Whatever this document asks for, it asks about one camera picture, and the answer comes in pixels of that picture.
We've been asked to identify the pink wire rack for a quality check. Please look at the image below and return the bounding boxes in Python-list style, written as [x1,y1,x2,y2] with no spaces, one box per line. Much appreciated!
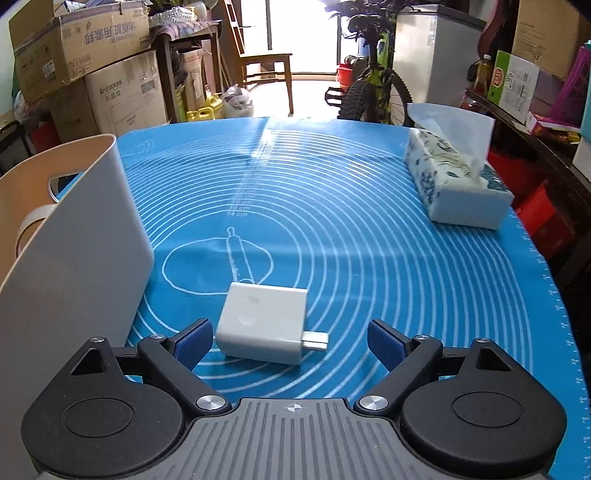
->
[553,42,591,121]

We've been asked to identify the patterned tissue pack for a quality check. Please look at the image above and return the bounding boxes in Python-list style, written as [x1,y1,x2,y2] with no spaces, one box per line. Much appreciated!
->
[404,102,516,231]

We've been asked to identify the green black bicycle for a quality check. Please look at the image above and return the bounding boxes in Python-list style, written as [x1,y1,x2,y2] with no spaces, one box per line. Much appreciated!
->
[325,0,416,128]

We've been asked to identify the green and white carton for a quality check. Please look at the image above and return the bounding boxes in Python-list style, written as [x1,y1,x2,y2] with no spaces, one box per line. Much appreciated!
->
[487,50,541,126]

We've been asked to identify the blue silicone baking mat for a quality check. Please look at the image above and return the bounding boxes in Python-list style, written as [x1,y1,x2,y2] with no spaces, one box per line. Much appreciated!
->
[111,115,581,480]

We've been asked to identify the printed cardboard appliance box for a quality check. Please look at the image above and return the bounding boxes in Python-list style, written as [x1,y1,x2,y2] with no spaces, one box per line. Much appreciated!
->
[84,50,168,137]

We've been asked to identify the amber oil bottle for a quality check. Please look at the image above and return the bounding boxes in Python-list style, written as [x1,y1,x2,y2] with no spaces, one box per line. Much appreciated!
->
[473,54,494,98]

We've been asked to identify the dark wooden side table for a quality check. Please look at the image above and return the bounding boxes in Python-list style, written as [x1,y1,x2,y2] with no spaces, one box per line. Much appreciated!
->
[463,88,591,282]

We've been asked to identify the beige plastic storage bin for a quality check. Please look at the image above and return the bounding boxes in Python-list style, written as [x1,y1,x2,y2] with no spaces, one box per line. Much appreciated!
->
[0,134,156,480]

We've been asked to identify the white plastic bag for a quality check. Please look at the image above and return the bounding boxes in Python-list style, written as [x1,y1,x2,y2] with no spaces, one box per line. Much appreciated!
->
[221,84,255,119]

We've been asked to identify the red storage boxes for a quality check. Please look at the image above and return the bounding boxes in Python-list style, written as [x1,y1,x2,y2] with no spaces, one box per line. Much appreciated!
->
[488,148,579,260]

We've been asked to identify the plain brown cardboard box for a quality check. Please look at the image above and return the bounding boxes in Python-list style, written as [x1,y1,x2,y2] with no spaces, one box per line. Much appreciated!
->
[512,0,591,80]

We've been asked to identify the open worn cardboard box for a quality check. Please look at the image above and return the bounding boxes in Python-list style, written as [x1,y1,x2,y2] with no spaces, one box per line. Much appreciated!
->
[8,0,151,105]

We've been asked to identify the wooden chair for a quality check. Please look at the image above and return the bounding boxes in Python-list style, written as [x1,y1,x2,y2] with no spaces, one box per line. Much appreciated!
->
[224,0,295,117]

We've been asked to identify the maroon bag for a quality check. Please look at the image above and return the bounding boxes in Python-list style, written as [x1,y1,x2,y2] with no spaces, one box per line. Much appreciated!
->
[477,0,523,57]

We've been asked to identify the white charger adapter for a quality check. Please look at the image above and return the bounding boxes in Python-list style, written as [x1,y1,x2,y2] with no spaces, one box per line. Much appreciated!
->
[215,282,330,367]

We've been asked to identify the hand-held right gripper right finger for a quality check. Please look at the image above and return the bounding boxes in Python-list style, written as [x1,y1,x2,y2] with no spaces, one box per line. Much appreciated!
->
[353,318,515,412]

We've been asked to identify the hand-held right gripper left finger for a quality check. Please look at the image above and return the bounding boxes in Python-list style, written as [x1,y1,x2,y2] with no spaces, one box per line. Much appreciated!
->
[68,318,232,412]

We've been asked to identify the white chest freezer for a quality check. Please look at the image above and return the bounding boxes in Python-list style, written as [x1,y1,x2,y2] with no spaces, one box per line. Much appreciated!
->
[394,4,488,123]

